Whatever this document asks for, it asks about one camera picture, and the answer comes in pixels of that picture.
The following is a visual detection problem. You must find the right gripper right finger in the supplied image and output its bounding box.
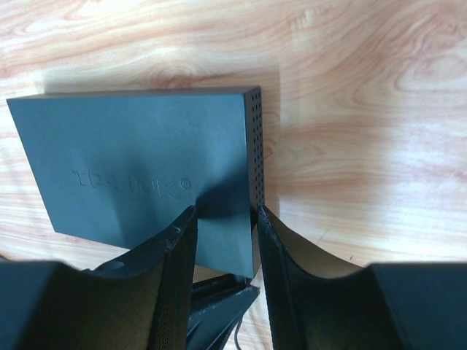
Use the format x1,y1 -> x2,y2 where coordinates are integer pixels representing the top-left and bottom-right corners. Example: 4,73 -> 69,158
258,207 -> 466,349

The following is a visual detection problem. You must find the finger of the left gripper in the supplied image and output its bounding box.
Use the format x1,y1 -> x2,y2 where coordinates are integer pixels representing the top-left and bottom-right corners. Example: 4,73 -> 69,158
191,274 -> 248,301
185,286 -> 260,349

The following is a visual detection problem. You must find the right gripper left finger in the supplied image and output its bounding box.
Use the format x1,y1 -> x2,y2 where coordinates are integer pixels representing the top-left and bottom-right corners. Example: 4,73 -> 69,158
1,207 -> 198,349

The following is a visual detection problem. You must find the thin black power cord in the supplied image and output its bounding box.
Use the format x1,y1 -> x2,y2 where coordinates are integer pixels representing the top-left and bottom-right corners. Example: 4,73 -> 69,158
233,315 -> 244,350

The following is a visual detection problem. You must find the black network switch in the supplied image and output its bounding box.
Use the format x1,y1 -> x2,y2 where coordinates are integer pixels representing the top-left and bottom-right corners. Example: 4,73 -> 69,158
7,86 -> 265,278

